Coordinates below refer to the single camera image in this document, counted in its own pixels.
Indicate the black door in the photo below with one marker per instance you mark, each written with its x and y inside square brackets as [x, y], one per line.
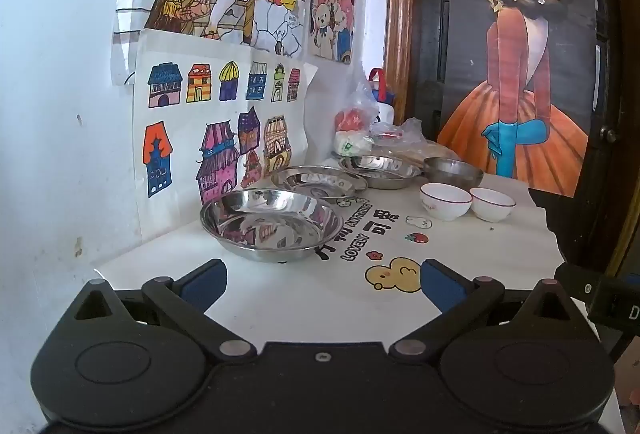
[435, 38]

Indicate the white buns in plastic bag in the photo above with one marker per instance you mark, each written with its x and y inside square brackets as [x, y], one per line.
[350, 143]

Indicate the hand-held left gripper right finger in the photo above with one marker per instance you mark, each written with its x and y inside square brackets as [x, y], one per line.
[442, 286]

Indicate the wooden door frame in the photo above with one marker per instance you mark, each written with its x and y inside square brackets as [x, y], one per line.
[399, 13]

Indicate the coloured houses drawing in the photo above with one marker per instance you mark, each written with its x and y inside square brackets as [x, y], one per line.
[215, 103]

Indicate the red food in plastic bag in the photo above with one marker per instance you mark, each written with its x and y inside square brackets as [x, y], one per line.
[352, 118]

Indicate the wall poster with orange dress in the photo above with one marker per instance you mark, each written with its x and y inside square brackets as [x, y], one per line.
[520, 63]

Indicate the steel plate with sticker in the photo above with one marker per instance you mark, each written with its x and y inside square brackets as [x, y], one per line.
[315, 181]

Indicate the white bowl with red rim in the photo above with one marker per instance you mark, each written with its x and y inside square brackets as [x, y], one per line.
[445, 201]
[492, 204]

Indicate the red labelled packet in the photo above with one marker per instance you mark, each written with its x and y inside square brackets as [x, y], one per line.
[390, 134]

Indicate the metal door knob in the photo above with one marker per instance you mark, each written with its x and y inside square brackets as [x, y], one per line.
[608, 133]

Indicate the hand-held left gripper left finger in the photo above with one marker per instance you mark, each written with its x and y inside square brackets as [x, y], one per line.
[202, 286]

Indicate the steel bowl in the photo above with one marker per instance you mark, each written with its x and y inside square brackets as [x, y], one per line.
[450, 171]

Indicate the large deep steel plate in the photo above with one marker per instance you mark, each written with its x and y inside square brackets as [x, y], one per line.
[270, 224]

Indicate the flatbread in plastic bag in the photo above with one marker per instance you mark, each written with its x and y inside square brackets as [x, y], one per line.
[415, 143]

